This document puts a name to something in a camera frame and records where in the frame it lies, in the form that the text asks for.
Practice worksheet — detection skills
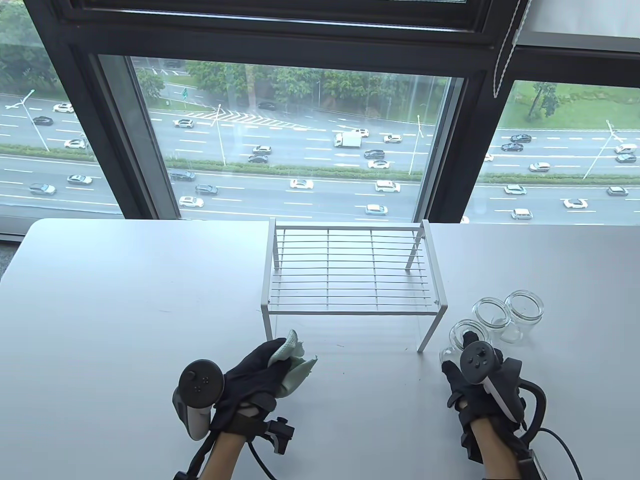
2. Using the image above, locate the person's left hand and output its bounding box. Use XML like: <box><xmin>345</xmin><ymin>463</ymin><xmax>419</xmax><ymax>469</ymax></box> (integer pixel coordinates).
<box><xmin>210</xmin><ymin>339</ymin><xmax>292</xmax><ymax>441</ymax></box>

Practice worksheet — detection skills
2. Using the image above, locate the person's right hand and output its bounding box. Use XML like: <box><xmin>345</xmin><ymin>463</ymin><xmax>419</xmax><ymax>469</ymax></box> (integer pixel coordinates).
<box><xmin>441</xmin><ymin>332</ymin><xmax>522</xmax><ymax>436</ymax></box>

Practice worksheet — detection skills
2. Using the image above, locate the black grey hand controller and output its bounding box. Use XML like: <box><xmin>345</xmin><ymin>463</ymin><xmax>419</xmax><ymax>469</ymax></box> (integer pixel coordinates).
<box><xmin>172</xmin><ymin>359</ymin><xmax>226</xmax><ymax>441</ymax></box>
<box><xmin>460</xmin><ymin>341</ymin><xmax>548</xmax><ymax>441</ymax></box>

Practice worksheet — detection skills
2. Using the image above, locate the light green fish scale cloth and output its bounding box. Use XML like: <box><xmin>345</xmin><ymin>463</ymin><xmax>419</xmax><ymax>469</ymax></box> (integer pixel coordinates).
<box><xmin>267</xmin><ymin>329</ymin><xmax>319</xmax><ymax>401</ymax></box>

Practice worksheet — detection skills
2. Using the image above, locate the clear glass jar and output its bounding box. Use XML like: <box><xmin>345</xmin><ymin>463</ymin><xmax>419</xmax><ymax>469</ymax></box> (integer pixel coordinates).
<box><xmin>472</xmin><ymin>297</ymin><xmax>512</xmax><ymax>346</ymax></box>
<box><xmin>439</xmin><ymin>319</ymin><xmax>491</xmax><ymax>366</ymax></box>
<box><xmin>499</xmin><ymin>290</ymin><xmax>545</xmax><ymax>344</ymax></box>

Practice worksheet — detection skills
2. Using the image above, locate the person's right forearm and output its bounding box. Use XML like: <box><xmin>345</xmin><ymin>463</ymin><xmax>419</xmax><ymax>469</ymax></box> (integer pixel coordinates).
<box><xmin>470</xmin><ymin>417</ymin><xmax>521</xmax><ymax>480</ymax></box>

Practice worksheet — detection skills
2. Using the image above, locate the person's left forearm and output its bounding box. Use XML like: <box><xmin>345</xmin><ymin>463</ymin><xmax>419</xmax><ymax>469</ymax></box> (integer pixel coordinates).
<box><xmin>202</xmin><ymin>430</ymin><xmax>251</xmax><ymax>480</ymax></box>

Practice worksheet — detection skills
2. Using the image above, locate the white roller blind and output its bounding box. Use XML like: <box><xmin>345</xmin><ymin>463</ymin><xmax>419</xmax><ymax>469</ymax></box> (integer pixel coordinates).
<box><xmin>517</xmin><ymin>0</ymin><xmax>640</xmax><ymax>38</ymax></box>

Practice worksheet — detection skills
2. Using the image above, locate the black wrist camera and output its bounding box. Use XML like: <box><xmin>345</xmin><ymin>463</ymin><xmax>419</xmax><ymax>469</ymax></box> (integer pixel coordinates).
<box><xmin>250</xmin><ymin>416</ymin><xmax>296</xmax><ymax>455</ymax></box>
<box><xmin>461</xmin><ymin>425</ymin><xmax>483</xmax><ymax>463</ymax></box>

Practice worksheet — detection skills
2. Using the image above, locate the white wire rack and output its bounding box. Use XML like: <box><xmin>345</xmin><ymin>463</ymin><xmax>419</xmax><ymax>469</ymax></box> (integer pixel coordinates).
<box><xmin>260</xmin><ymin>218</ymin><xmax>449</xmax><ymax>353</ymax></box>

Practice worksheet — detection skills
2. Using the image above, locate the black cable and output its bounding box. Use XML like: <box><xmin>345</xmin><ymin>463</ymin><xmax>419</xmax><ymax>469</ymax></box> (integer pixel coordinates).
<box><xmin>537</xmin><ymin>427</ymin><xmax>583</xmax><ymax>480</ymax></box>

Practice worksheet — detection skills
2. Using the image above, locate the white beaded blind cord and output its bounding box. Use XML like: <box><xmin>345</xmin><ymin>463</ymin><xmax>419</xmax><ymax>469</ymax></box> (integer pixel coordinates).
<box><xmin>492</xmin><ymin>0</ymin><xmax>531</xmax><ymax>99</ymax></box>

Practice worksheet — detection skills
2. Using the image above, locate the black window frame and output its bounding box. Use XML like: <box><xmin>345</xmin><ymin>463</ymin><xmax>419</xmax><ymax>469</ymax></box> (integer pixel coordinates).
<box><xmin>22</xmin><ymin>0</ymin><xmax>640</xmax><ymax>236</ymax></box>

